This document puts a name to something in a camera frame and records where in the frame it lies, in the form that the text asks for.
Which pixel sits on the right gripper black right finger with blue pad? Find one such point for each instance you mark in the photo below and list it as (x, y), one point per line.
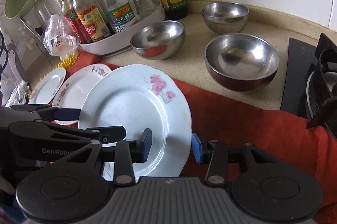
(260, 184)

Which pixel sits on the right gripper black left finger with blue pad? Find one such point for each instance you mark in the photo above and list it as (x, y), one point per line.
(77, 186)

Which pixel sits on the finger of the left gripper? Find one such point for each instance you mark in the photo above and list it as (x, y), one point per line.
(42, 112)
(105, 135)

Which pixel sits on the small white floral plate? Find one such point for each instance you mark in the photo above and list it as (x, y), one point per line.
(47, 88)

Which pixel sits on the large white floral plate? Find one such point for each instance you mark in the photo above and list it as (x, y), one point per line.
(139, 97)

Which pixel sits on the steel bowl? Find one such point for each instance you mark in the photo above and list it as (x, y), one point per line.
(160, 40)
(225, 17)

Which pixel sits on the yellow chenille mitt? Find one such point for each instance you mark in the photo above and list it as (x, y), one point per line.
(67, 62)

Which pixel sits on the red cloth mat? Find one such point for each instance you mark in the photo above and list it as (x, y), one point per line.
(278, 132)

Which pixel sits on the clear plastic bag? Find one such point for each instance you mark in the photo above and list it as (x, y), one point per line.
(58, 38)

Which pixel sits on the glass pot lid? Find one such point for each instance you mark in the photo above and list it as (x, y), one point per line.
(43, 13)

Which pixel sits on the yellow-cap vinegar bottle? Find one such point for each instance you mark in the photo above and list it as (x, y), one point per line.
(92, 18)

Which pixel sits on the black gas stove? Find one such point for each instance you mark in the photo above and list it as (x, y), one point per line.
(310, 84)

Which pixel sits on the green bowl on rack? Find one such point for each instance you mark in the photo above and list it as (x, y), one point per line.
(18, 8)

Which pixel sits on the red-cap dark sauce bottle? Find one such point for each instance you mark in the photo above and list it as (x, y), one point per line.
(74, 22)

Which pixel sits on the large near steel bowl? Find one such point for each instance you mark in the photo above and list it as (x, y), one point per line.
(241, 62)

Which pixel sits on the small white-cap clear bottle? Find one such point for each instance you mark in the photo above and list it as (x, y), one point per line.
(146, 8)

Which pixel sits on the white two-tier turntable rack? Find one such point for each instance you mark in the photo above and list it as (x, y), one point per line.
(121, 41)

